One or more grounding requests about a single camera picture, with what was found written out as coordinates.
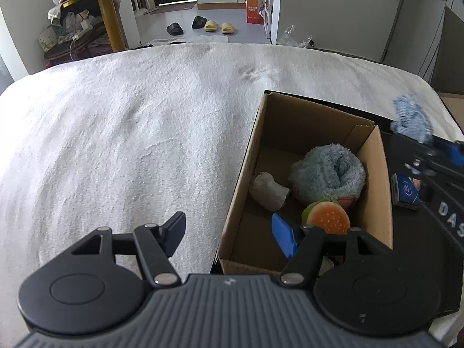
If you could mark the black tray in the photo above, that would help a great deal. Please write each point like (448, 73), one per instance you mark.
(417, 224)

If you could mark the orange carton box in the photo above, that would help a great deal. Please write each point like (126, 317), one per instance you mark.
(252, 8)

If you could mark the beige slipper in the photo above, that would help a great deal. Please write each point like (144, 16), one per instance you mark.
(227, 28)
(211, 26)

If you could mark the blue knitted soft item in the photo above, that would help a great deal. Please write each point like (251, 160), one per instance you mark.
(411, 119)

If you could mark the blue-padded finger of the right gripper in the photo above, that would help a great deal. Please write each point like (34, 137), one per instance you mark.
(453, 150)

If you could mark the brown cardboard box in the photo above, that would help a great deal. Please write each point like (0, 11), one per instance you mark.
(302, 153)

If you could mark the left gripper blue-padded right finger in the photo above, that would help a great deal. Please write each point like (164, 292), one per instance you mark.
(302, 246)

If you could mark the black slipper left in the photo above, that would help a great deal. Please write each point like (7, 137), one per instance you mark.
(175, 29)

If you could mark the hamburger plush toy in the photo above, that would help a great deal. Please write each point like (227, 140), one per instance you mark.
(328, 215)

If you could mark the beige slipper left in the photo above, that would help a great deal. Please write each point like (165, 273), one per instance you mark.
(211, 26)

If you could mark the beige slipper right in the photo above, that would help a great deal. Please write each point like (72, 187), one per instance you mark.
(227, 28)

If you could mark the black slipper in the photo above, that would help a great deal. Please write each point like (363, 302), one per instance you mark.
(175, 29)
(198, 22)

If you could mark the white fluffy blanket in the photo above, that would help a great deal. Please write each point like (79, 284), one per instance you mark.
(131, 137)

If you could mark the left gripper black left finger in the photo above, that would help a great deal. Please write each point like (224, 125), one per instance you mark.
(153, 245)

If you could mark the black slipper right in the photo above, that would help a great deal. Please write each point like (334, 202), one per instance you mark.
(198, 22)

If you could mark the blue tissue pack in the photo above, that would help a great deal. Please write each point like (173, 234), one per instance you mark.
(405, 191)

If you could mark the white crumpled soft item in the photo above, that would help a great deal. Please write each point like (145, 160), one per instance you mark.
(267, 192)

